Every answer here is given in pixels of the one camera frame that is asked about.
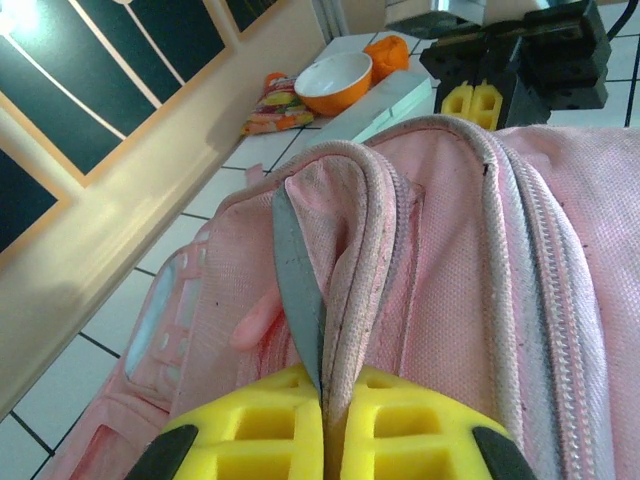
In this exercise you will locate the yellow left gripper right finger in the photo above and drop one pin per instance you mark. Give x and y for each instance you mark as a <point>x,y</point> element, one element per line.
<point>400,425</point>

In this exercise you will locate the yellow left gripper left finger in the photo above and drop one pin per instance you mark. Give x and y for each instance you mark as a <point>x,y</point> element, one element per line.
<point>260,430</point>

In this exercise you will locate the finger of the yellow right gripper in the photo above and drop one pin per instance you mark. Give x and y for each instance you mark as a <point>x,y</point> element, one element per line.
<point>487,107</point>
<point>456,100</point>

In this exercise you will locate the pale green pencil case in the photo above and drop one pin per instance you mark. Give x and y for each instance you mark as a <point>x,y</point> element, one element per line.
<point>390,95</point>

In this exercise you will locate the pink backpack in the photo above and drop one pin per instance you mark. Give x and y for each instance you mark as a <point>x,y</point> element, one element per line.
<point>450,250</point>

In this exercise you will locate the orange toy fruit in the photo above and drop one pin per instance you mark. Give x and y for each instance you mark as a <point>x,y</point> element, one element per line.
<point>387,57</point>

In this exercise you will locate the orange and white bowl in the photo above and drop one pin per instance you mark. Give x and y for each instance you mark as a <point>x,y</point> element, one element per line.
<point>332,82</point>

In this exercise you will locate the colourful snack packet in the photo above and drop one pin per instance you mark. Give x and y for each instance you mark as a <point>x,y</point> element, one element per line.
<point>272,107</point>

